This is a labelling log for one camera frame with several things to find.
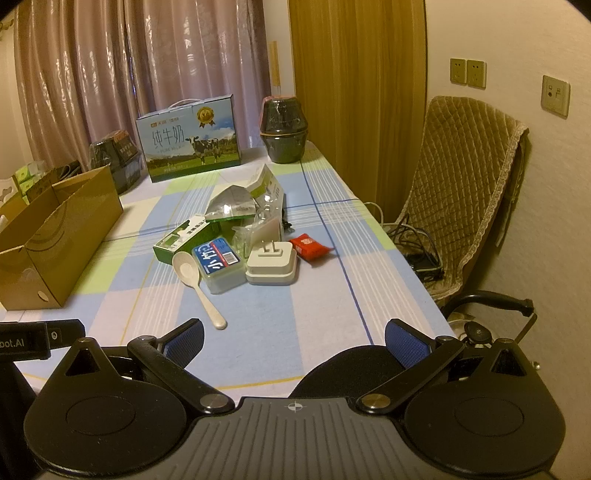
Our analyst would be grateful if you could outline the clear plastic bag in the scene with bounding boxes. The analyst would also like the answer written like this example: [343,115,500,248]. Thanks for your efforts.
[231,203,283,259]

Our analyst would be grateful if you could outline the clear plastic box blue label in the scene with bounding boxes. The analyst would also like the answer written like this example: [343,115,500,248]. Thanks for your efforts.
[191,236,245,295]

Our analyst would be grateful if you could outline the pile of green white packets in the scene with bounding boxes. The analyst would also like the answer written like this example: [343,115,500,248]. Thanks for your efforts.
[0,161,49,217]

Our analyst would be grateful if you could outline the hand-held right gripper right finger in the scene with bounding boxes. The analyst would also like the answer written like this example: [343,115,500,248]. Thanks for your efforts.
[355,318,546,415]

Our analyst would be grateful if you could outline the beige wall outlet plate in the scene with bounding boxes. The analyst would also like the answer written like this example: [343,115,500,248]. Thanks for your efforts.
[541,75,571,120]

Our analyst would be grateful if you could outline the wrapped black pot red label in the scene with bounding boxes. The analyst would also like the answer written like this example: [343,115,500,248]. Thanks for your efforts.
[259,96,309,164]

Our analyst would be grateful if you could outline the red snack packet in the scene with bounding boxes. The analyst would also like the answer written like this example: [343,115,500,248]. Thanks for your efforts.
[289,233,334,263]

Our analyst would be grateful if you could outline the green white ointment box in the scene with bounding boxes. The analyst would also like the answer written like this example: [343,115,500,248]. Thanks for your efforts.
[153,215,222,265]

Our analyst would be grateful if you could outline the white power adapter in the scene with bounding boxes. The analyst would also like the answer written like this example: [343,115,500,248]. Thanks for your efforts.
[245,240,298,286]

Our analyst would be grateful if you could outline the black small device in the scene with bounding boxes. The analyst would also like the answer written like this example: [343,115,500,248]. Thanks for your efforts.
[406,251,445,281]

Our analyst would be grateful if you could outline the blue milk gift carton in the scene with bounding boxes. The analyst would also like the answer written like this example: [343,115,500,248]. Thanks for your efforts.
[136,95,243,183]

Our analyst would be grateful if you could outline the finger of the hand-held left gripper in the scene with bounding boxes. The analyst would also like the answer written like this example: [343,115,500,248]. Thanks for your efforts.
[46,319,87,350]

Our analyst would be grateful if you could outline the silver foil bag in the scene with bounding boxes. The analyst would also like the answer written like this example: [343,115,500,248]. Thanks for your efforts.
[204,182,257,222]

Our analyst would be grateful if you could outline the pink curtain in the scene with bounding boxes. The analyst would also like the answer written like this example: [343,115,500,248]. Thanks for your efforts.
[0,0,273,178]

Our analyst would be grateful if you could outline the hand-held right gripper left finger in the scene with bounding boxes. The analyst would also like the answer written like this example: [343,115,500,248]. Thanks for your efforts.
[44,318,236,416]

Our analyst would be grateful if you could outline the chair with quilted cover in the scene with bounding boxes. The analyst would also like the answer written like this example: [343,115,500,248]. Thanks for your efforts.
[394,96,539,344]

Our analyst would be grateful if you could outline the brown cardboard box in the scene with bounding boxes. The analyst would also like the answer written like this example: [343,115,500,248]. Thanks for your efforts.
[0,165,124,311]

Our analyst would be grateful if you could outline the white plastic spoon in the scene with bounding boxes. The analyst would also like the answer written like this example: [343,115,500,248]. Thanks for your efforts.
[172,251,228,330]

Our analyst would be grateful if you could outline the white green tablet box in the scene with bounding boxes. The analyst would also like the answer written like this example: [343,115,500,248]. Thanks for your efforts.
[247,164,284,208]

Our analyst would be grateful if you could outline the black tangled cables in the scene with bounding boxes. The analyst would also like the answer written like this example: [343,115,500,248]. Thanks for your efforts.
[392,212,445,259]

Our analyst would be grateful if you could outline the wrapped black pot dark box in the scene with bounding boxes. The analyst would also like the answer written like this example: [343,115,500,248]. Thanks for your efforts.
[89,130,141,195]

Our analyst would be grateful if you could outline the checked cloth desktop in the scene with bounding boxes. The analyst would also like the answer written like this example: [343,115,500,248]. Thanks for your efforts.
[0,141,458,407]

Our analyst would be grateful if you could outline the black cable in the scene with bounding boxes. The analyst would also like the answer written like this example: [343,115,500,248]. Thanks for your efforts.
[278,194,295,232]

